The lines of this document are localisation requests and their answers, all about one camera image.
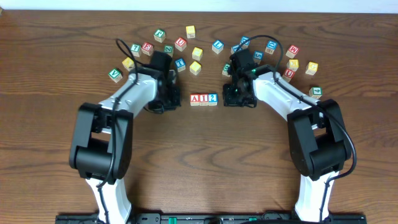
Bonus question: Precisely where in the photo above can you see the blue T block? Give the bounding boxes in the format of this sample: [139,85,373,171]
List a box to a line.
[174,58,186,72]

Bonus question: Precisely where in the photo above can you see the red E block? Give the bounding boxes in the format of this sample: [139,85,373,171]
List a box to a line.
[141,42,154,56]

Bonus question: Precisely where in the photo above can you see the yellow K block right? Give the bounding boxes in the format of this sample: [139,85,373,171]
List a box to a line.
[287,59,299,72]

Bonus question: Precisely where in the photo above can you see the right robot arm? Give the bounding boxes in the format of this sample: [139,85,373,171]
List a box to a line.
[223,49,357,223]

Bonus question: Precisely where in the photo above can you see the red M block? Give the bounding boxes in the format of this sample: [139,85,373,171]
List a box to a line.
[285,45,300,59]

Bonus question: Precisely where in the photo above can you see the red U block right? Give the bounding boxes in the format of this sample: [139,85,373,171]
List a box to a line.
[282,68,295,82]

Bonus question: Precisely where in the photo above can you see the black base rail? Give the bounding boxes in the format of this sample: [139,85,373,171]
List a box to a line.
[55,212,368,224]

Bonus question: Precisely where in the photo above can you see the green 4 block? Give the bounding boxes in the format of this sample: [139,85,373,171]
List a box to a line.
[308,86,323,99]

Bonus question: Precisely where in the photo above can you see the red I block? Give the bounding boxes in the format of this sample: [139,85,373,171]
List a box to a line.
[199,94,209,106]

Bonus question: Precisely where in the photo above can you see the blue L block upper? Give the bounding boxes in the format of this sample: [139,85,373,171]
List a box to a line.
[211,40,224,54]

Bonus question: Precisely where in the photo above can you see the green Z block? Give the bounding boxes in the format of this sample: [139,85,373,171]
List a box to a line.
[164,45,174,57]

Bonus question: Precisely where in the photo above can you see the green R block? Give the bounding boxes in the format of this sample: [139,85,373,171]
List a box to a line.
[221,63,231,77]

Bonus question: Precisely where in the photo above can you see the yellow k block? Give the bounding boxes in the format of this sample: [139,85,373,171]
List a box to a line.
[287,59,299,72]
[122,57,136,72]

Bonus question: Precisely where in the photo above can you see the yellow K block left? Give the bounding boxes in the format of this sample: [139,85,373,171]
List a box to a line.
[122,57,136,72]

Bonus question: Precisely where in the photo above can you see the green J block top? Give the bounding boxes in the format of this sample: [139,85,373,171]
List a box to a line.
[154,29,166,43]

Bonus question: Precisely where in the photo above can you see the yellow S block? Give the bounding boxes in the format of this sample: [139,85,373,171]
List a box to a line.
[190,61,201,75]

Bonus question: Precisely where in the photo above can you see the blue D block left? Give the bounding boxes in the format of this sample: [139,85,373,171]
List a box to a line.
[239,36,250,49]

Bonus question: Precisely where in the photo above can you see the red U block left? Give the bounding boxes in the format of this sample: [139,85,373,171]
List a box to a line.
[175,37,187,52]

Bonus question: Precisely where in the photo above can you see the red A block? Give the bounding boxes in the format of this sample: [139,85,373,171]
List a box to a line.
[190,94,200,106]

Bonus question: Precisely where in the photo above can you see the blue P block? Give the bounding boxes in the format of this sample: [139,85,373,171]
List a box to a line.
[231,45,243,54]

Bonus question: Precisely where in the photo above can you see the red u block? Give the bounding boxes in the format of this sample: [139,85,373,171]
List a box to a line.
[282,68,295,82]
[175,37,187,52]

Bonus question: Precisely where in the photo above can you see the blue 5 block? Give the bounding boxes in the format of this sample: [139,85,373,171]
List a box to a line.
[253,50,264,64]

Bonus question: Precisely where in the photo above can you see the blue D block right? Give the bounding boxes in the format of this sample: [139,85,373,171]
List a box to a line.
[265,40,278,55]

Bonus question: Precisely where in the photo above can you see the yellow block top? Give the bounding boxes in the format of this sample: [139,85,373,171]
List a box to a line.
[186,26,196,39]

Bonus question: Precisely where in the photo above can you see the blue 2 block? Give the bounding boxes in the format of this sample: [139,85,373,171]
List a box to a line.
[208,93,218,106]

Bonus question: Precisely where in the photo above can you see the yellow C block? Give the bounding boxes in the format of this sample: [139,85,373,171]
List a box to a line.
[192,47,203,61]

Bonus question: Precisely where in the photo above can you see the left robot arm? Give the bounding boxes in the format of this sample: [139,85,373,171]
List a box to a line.
[55,51,180,223]

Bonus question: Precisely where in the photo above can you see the green 7 block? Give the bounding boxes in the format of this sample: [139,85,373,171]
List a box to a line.
[131,44,142,57]

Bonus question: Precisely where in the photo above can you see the green V block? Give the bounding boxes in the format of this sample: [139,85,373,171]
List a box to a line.
[108,68,123,83]

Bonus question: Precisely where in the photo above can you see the yellow G block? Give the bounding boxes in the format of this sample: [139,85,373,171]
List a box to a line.
[305,62,318,75]

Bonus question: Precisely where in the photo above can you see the blue d block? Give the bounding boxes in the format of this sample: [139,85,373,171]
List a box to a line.
[239,36,250,49]
[265,40,278,55]

